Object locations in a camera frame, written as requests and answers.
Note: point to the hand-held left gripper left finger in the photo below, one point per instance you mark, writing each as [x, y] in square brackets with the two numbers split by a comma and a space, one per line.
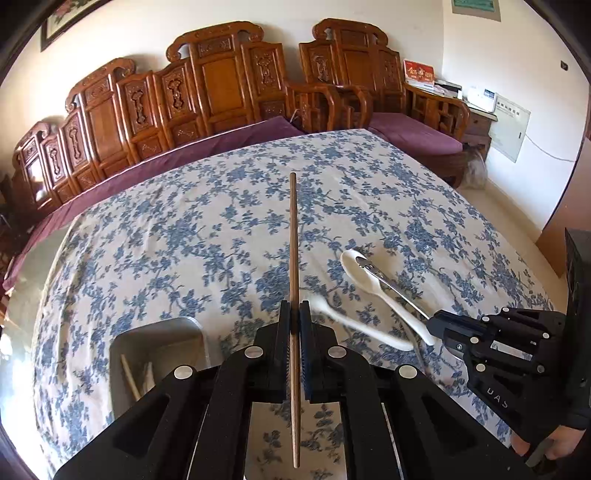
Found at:
[284, 332]

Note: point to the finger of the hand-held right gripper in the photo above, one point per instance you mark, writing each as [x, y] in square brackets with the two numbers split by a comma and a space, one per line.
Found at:
[475, 355]
[461, 323]

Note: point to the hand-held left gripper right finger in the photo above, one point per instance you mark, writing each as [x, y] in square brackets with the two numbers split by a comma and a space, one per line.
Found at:
[307, 332]

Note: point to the brown wooden chopstick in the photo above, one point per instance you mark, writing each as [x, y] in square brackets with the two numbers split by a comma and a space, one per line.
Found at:
[293, 230]

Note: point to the grey metal rectangular container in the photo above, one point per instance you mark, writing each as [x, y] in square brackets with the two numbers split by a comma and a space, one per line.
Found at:
[157, 341]

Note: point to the person's right hand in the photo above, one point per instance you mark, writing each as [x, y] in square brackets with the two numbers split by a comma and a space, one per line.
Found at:
[568, 443]

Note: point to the blue floral tablecloth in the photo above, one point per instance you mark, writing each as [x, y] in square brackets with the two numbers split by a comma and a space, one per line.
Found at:
[184, 240]

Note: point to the grey plastic floor bag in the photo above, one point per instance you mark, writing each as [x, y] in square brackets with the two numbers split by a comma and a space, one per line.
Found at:
[474, 168]

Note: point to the purple armchair cushion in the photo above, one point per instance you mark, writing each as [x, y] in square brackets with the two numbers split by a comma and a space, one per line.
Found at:
[411, 134]

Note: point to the white desk telephone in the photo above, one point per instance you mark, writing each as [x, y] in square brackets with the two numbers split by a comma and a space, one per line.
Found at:
[480, 98]

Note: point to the carved wooden sofa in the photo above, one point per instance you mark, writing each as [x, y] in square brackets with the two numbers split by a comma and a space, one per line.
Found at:
[221, 87]

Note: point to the red desk calendar card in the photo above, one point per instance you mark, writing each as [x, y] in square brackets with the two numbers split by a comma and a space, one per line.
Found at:
[419, 73]

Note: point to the carved wooden armchair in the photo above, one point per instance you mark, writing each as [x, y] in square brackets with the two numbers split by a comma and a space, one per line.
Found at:
[355, 60]

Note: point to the framed peacock flower painting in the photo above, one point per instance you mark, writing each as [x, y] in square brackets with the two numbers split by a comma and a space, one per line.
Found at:
[64, 18]

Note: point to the white wall cabinet door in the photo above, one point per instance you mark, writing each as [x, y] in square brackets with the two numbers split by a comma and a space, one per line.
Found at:
[508, 129]

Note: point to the grey wall electrical panel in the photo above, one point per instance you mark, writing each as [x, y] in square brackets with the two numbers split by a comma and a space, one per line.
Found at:
[475, 8]

